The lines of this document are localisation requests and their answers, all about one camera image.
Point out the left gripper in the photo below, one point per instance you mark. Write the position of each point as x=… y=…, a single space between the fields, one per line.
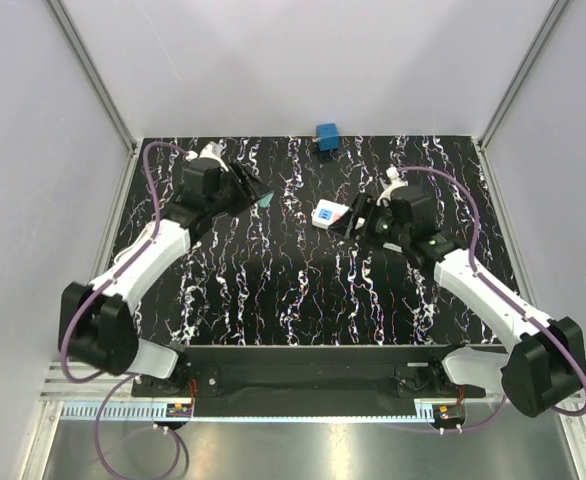
x=249 y=192

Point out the white multicolour power strip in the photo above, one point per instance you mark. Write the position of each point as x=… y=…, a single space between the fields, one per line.
x=326 y=213

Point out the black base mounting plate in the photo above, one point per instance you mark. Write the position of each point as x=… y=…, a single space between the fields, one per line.
x=318 y=382

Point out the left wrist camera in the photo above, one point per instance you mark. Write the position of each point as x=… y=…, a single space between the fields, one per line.
x=211 y=151

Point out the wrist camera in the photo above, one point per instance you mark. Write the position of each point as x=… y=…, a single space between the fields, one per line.
x=211 y=151
x=394 y=181

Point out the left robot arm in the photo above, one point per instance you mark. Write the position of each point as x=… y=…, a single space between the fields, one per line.
x=96 y=319

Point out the blue cube adapter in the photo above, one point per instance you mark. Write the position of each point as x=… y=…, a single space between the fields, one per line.
x=327 y=137

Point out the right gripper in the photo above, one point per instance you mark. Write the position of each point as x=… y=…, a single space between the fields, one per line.
x=364 y=207

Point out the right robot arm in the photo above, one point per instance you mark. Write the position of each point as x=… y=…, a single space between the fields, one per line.
x=544 y=361

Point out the teal plug adapter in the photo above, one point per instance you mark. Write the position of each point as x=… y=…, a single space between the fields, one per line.
x=265 y=201

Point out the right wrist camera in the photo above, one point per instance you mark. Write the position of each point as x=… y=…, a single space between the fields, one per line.
x=394 y=181

